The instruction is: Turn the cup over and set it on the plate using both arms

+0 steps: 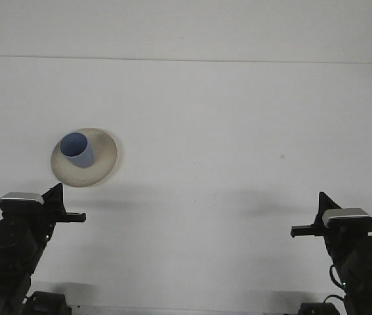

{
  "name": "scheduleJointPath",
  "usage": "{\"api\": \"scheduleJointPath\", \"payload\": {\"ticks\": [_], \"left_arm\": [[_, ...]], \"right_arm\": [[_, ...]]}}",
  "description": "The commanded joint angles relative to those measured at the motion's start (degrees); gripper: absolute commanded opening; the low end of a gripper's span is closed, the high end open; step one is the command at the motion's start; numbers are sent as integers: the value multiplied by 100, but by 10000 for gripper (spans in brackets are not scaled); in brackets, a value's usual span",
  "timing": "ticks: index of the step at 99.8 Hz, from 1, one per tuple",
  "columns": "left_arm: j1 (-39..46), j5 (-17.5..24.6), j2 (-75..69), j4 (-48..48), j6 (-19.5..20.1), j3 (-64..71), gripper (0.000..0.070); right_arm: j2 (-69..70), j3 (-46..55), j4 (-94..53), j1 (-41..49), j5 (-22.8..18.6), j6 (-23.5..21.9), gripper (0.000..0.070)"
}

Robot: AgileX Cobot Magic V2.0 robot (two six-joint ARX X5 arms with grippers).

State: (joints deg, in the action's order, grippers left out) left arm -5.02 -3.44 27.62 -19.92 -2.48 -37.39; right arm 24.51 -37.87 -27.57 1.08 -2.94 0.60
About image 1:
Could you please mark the pale blue cup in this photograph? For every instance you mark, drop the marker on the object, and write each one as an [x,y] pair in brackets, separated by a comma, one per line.
[82,154]

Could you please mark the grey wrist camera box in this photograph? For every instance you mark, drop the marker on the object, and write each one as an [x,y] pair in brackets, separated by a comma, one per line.
[20,197]
[346,216]

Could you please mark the pale round plate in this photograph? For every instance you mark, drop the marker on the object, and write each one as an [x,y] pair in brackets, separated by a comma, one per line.
[103,164]

